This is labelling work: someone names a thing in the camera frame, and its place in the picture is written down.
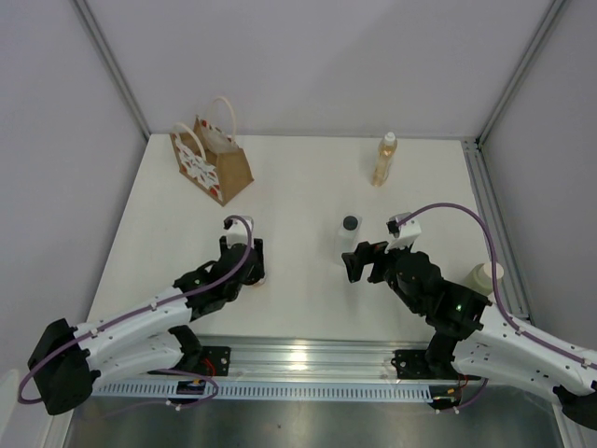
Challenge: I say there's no white slotted cable duct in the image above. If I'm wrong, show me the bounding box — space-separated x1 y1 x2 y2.
92 379 433 403

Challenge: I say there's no pink capped small bottle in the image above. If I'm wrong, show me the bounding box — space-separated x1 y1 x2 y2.
252 276 267 287

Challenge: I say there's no right side aluminium rail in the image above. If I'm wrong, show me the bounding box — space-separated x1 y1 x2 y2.
461 136 532 322

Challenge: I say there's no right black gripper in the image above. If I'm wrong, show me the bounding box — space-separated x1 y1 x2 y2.
340 236 422 315

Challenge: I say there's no cream capped white bottle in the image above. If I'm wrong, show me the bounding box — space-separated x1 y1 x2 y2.
463 262 504 297

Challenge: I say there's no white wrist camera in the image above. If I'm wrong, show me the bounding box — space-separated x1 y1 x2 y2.
385 213 422 253
224 216 254 248

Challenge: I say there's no amber liquid clear bottle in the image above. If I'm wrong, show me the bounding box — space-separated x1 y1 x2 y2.
371 132 397 187

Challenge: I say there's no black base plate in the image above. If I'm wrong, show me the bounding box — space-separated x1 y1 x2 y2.
172 345 231 377
390 349 458 381

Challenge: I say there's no purple cable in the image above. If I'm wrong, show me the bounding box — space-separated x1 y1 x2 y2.
396 201 597 414
17 214 256 414

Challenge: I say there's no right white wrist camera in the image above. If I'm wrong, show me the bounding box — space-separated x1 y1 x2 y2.
385 213 422 253

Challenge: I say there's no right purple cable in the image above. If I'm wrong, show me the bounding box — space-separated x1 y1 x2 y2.
396 201 597 414

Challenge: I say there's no aluminium mounting rail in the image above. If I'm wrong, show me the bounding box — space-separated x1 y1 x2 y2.
60 336 486 382

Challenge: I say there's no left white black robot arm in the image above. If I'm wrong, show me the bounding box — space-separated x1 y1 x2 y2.
28 237 265 415

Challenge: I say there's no brown canvas tote bag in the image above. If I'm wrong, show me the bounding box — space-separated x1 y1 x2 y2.
170 96 254 206

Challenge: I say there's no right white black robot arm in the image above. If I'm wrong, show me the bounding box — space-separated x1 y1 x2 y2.
341 242 596 429

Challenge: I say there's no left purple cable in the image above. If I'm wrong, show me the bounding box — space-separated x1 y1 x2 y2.
17 214 256 414

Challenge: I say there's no left aluminium frame post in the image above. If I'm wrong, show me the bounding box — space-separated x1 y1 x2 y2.
69 0 151 142

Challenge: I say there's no right aluminium frame post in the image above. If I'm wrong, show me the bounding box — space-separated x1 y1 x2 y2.
476 0 571 149

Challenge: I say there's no aluminium frame post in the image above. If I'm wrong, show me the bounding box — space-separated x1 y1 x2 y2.
476 0 571 149
69 0 151 142

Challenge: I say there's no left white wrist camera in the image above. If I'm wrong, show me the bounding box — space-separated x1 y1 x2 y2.
224 216 254 248

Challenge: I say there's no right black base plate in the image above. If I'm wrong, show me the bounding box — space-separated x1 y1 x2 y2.
390 349 458 381

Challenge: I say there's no white bottle black cap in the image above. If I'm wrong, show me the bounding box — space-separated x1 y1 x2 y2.
332 215 361 266

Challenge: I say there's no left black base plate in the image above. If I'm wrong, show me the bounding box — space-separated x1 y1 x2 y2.
172 345 231 377

